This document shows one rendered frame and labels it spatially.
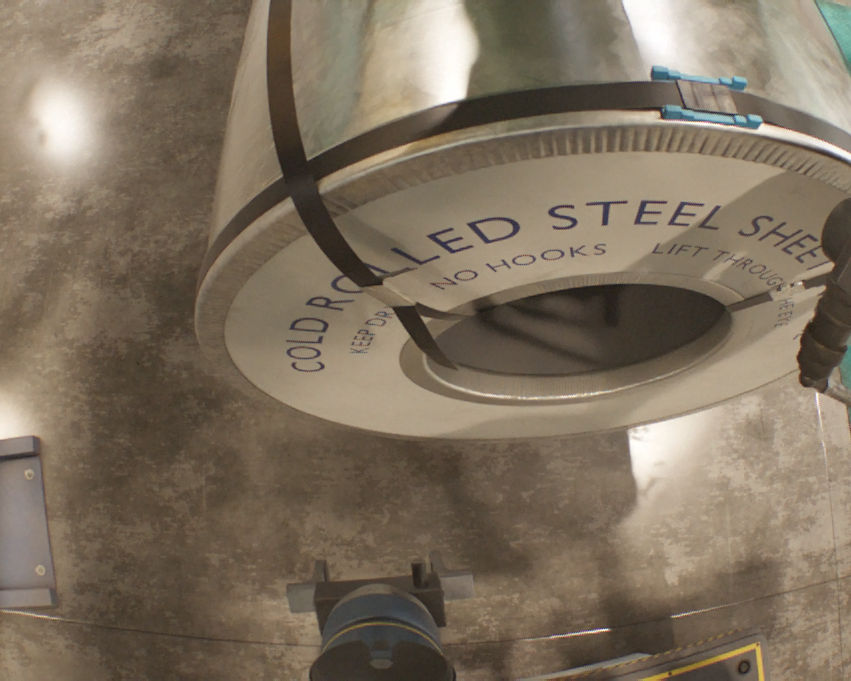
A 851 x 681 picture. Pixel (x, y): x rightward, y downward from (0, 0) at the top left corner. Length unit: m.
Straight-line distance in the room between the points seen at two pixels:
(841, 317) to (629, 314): 0.76
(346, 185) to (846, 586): 1.96
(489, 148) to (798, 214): 0.40
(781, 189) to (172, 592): 1.66
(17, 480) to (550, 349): 1.50
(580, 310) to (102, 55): 2.05
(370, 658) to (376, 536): 1.32
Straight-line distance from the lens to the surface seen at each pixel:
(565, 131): 0.65
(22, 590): 2.05
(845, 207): 0.73
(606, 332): 1.45
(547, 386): 1.41
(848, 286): 0.68
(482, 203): 0.74
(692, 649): 1.64
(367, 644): 0.56
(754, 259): 0.96
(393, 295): 0.80
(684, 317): 1.37
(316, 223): 0.73
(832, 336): 0.78
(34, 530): 2.08
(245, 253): 0.83
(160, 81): 2.61
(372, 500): 1.86
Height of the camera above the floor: 1.83
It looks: 67 degrees down
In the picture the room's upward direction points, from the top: 11 degrees clockwise
